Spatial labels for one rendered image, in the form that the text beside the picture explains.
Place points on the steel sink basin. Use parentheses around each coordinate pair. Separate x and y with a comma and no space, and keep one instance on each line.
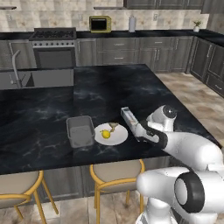
(43,78)

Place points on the grey sink tap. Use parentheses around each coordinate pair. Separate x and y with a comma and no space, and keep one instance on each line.
(15,65)

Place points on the white plate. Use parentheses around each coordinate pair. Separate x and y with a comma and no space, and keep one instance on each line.
(118,137)

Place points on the grey tupperware container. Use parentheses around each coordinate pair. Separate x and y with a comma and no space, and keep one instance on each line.
(80,132)

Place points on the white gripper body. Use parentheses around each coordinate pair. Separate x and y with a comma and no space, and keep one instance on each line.
(141,131)

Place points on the steel stove with oven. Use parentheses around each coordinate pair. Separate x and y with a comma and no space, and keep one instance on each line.
(54,49)

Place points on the dark grey island cabinet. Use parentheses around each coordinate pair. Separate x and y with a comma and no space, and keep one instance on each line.
(64,183)

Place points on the yellow microwave oven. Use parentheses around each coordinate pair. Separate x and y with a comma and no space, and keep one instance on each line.
(100,24)

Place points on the yellow stool with beige seat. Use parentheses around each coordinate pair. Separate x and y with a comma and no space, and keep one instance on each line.
(116,175)
(17,186)

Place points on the white bottle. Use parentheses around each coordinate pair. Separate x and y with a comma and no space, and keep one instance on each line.
(132,24)

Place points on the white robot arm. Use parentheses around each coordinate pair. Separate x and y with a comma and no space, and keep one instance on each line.
(189,151)

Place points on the dark grey wall cabinets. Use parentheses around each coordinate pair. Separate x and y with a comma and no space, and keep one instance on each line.
(163,3)

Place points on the dark grey base cabinets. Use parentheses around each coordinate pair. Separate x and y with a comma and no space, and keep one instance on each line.
(131,54)
(8,55)
(208,64)

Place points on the small potted plant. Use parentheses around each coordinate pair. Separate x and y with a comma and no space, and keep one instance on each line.
(197,26)

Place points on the beige mushroom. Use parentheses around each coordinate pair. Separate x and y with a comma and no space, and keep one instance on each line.
(113,126)

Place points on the yellow lemon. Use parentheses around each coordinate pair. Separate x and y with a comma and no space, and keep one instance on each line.
(105,134)

